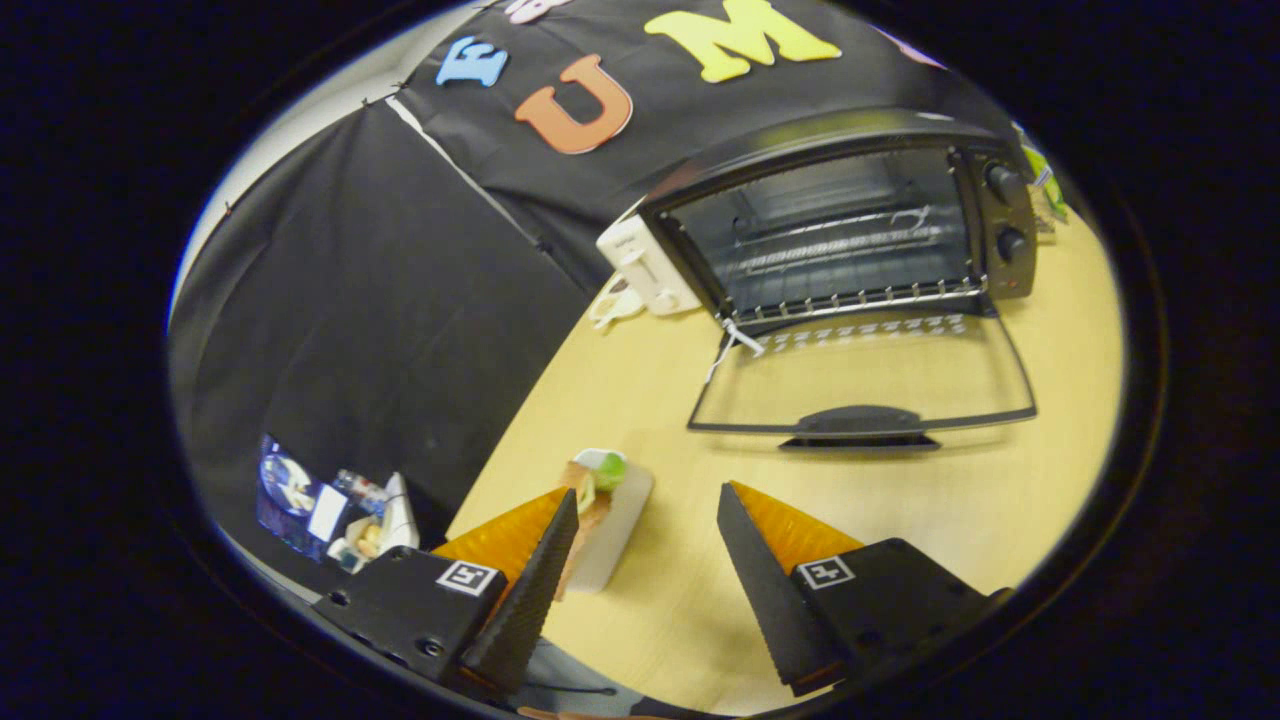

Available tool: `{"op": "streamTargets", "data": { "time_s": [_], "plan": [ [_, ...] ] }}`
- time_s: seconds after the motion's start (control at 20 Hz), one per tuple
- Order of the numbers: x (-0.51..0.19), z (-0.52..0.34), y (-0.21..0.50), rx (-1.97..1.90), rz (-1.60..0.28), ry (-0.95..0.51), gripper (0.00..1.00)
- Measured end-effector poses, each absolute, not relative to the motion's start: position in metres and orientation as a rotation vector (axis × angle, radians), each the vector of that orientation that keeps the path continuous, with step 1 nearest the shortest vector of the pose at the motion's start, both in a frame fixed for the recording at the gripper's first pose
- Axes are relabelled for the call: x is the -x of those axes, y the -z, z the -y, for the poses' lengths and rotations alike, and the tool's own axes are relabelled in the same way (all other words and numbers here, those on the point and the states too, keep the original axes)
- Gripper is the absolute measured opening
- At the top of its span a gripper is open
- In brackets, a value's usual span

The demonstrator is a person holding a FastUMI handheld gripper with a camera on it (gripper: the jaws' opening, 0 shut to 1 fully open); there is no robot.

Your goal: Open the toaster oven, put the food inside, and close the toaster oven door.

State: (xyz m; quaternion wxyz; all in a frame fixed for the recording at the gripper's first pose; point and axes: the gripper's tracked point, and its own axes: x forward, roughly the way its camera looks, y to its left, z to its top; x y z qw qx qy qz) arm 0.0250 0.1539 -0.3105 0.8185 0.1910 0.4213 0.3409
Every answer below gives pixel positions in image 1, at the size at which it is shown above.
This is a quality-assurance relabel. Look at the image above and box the small white dish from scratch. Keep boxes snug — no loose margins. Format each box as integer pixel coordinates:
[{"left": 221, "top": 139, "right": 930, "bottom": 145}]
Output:
[{"left": 588, "top": 275, "right": 646, "bottom": 331}]

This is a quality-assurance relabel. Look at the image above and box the white cardboard box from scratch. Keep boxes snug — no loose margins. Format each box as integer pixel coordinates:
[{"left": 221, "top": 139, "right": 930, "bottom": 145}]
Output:
[{"left": 383, "top": 472, "right": 422, "bottom": 553}]

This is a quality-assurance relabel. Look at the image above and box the white pop-up toaster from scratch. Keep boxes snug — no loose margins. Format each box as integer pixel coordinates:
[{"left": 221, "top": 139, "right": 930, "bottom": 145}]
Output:
[{"left": 596, "top": 213, "right": 703, "bottom": 318}]

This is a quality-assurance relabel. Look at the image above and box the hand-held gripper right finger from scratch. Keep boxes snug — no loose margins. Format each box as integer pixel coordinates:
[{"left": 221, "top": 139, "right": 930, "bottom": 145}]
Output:
[{"left": 716, "top": 480, "right": 1011, "bottom": 698}]

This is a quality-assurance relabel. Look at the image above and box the toast sandwich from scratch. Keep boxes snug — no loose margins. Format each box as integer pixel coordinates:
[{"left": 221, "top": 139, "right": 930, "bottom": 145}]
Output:
[{"left": 555, "top": 452, "right": 629, "bottom": 601}]

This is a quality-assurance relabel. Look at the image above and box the green label bottle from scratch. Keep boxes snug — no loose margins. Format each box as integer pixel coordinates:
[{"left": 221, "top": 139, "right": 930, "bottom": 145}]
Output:
[{"left": 1015, "top": 125, "right": 1071, "bottom": 238}]

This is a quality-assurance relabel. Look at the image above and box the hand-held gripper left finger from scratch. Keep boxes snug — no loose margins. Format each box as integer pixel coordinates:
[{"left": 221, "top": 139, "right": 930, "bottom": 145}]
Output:
[{"left": 312, "top": 488, "right": 581, "bottom": 698}]

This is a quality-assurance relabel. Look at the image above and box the white string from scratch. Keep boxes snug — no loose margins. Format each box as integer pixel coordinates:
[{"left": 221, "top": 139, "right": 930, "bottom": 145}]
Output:
[{"left": 705, "top": 318, "right": 766, "bottom": 386}]

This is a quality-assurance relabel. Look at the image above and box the wire oven rack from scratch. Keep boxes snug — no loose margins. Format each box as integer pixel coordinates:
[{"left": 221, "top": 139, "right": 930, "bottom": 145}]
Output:
[{"left": 728, "top": 203, "right": 988, "bottom": 323}]

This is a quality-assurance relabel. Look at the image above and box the blue printed packet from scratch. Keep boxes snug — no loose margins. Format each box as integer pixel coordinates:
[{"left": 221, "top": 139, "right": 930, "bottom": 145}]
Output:
[{"left": 256, "top": 433, "right": 348, "bottom": 561}]

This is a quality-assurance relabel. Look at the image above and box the white rectangular plate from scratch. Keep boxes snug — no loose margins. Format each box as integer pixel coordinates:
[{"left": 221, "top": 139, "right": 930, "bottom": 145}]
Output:
[{"left": 565, "top": 448, "right": 656, "bottom": 594}]

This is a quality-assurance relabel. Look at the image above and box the black toaster oven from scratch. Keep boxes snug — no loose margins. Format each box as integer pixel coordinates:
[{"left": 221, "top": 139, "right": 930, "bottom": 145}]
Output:
[{"left": 640, "top": 108, "right": 1041, "bottom": 451}]

